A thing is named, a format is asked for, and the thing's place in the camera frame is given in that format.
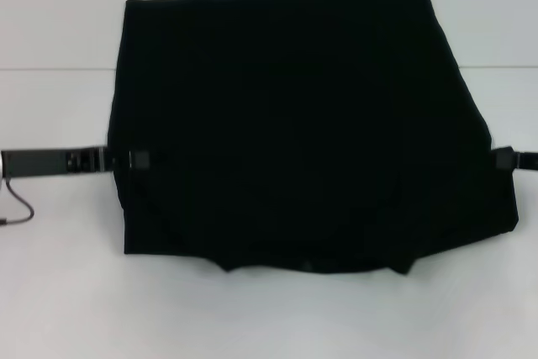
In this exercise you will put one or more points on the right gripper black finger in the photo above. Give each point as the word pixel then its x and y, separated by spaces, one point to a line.
pixel 504 158

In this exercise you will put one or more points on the black t-shirt with white lettering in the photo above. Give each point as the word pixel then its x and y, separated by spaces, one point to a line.
pixel 294 123

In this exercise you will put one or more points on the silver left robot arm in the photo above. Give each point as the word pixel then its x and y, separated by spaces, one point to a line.
pixel 1 165

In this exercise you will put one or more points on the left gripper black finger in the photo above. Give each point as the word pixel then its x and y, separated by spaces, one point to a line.
pixel 136 159

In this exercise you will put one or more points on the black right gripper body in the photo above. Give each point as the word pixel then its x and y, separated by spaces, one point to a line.
pixel 527 161

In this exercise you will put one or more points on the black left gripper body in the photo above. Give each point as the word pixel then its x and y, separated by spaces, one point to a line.
pixel 46 161

